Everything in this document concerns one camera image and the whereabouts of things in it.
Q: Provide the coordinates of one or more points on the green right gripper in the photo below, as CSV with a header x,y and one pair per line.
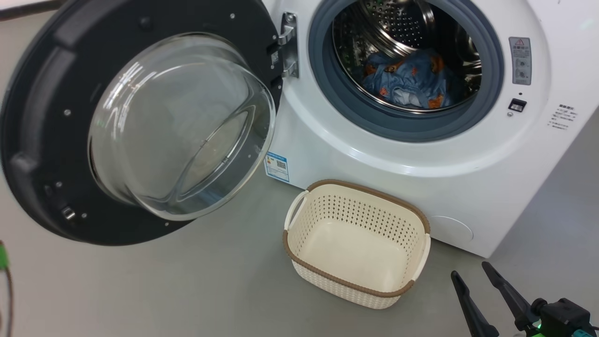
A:
x,y
536,330

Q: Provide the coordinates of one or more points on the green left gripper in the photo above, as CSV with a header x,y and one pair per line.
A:
x,y
3,255

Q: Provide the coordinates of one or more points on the black glass washing machine door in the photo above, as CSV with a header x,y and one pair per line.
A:
x,y
37,93

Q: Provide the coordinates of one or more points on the blue cartoon print clothing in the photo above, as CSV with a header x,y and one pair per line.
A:
x,y
412,79

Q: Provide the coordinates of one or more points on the white front-load washing machine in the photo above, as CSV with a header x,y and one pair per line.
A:
x,y
421,187

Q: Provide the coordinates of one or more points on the beige perforated laundry basket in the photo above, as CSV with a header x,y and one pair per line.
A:
x,y
355,252

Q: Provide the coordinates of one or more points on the black door latch socket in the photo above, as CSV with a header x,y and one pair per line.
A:
x,y
517,105

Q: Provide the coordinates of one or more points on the grey rubber door gasket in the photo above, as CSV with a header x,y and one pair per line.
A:
x,y
337,103

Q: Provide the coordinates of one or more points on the metal door hinge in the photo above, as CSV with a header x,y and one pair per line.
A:
x,y
290,44

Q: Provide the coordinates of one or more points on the round white filter cover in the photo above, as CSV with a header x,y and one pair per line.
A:
x,y
451,230

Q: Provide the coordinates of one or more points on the grey warning sticker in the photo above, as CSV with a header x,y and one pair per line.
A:
x,y
520,61

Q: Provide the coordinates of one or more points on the blue energy label sticker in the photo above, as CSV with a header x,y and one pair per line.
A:
x,y
277,166

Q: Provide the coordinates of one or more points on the steel perforated drum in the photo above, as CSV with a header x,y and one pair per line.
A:
x,y
398,28

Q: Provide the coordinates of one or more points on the small QR code sticker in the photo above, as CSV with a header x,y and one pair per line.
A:
x,y
274,56

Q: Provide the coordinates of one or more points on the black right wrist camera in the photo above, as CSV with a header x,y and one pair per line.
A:
x,y
566,316

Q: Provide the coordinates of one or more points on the teal right camera connector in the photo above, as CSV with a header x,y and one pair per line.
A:
x,y
581,333

